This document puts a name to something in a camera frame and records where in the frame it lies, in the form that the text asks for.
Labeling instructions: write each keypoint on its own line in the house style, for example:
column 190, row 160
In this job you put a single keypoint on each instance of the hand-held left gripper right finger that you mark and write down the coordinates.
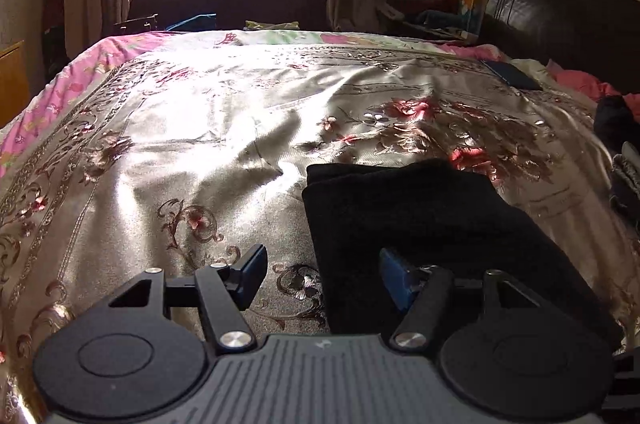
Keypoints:
column 397, row 276

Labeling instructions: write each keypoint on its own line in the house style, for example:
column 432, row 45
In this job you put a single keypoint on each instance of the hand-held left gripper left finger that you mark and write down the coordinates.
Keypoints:
column 250, row 276

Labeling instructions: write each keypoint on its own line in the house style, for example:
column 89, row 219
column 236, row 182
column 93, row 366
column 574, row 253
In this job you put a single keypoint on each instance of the black pants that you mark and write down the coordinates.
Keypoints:
column 450, row 214

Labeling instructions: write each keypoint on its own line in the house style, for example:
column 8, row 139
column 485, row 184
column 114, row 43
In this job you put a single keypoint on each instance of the gold floral bedspread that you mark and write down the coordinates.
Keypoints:
column 200, row 129

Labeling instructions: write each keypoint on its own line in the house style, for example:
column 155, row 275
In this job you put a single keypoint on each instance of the black smartphone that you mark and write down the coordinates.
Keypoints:
column 512, row 74

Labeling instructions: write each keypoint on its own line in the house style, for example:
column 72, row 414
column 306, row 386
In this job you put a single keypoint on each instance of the yellow-green flat package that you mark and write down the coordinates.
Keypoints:
column 272, row 25

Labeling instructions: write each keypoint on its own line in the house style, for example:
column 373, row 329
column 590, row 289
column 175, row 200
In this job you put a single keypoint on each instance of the folded olive clothes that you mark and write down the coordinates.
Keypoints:
column 627, row 164

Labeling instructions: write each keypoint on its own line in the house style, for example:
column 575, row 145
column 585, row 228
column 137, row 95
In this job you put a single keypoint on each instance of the blue flat item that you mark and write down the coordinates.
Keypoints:
column 192, row 23

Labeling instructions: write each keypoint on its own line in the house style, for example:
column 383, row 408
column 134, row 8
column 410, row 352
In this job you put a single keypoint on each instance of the teal cloth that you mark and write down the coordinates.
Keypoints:
column 440, row 18

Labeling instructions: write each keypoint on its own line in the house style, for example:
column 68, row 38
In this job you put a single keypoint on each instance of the pink crumpled cloth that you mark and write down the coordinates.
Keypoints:
column 580, row 81

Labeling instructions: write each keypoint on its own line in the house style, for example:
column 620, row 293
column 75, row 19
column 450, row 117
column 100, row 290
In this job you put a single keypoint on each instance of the pink floral bed sheet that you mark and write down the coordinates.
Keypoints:
column 75, row 74

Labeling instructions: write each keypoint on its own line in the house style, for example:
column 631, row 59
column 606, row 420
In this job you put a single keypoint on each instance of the dark clothes pile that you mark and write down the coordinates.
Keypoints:
column 617, row 121

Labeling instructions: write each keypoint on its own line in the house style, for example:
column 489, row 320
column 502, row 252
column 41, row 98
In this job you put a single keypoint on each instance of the dark low stand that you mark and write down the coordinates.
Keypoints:
column 136, row 24

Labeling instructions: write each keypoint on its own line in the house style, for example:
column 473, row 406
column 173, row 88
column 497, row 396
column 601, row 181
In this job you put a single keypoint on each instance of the wooden cabinet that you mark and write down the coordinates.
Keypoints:
column 12, row 79

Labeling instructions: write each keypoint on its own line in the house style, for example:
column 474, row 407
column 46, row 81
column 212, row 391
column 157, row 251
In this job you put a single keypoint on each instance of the dark brown headboard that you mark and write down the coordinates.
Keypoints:
column 565, row 14

